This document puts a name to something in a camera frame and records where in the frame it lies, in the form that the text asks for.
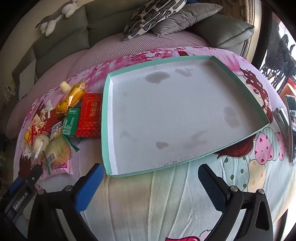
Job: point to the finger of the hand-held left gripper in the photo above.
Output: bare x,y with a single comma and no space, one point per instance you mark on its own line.
15,185
33,175

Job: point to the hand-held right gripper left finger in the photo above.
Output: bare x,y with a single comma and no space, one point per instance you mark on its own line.
92,183

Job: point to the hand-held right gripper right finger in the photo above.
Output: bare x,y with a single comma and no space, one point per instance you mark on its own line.
211,185

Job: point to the clear green-edged cake packet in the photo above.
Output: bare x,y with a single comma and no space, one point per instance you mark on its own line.
57,148

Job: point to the orange cream cake roll packet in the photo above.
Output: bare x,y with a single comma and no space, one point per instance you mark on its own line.
34,131

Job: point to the narrow red snack packet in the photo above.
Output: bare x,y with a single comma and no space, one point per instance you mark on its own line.
49,120

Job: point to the green snack packet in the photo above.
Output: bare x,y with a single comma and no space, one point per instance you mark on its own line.
70,122

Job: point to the teal shallow cardboard box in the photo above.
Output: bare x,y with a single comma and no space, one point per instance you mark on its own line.
173,111

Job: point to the yellow snack packet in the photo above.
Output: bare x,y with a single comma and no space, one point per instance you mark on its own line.
71,97

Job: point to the pink snack packet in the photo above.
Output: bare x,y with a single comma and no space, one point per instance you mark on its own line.
61,168

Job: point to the printed cartoon blanket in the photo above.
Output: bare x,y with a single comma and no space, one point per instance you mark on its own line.
175,197

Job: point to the white snack packet orange print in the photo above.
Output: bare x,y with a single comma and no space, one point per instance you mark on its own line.
56,128

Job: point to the large red snack packet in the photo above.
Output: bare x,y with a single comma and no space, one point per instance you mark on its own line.
90,118

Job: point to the small white bun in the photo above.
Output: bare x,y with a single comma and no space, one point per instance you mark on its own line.
64,87

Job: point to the light grey cushion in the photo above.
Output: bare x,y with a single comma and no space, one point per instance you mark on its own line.
26,81

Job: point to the silver metal device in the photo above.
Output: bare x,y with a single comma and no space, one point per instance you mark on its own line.
281,120

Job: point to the black smartphone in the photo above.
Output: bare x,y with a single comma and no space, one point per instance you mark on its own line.
291,129

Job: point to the orange object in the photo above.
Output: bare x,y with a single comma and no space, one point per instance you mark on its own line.
290,89

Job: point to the black metal rack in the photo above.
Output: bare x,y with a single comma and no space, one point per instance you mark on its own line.
277,60

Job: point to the grey white plush toy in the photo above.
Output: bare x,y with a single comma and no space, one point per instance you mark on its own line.
53,20

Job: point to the grey sofa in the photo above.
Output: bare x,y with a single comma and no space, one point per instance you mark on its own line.
104,25

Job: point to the grey pillow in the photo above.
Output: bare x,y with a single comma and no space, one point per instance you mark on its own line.
185,18

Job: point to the black white patterned pillow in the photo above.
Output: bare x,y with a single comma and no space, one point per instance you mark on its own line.
148,16

